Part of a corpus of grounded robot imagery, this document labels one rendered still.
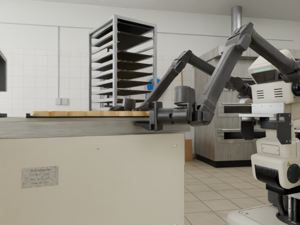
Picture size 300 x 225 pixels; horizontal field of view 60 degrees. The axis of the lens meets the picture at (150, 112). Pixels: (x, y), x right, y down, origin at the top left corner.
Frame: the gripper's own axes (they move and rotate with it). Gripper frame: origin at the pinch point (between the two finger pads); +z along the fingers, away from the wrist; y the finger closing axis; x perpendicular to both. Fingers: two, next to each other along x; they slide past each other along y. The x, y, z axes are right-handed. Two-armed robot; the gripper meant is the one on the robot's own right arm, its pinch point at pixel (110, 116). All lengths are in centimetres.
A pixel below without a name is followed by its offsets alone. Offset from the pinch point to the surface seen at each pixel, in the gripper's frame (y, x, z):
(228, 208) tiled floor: -93, 42, -148
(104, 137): -6.8, 17.5, 33.5
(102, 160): -14.7, 16.9, 34.3
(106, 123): -2.2, 17.8, 31.9
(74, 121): -1.0, 9.7, 39.7
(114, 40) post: 67, -50, -95
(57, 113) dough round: 2.0, 7.1, 44.7
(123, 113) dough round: 1.5, 23.1, 28.9
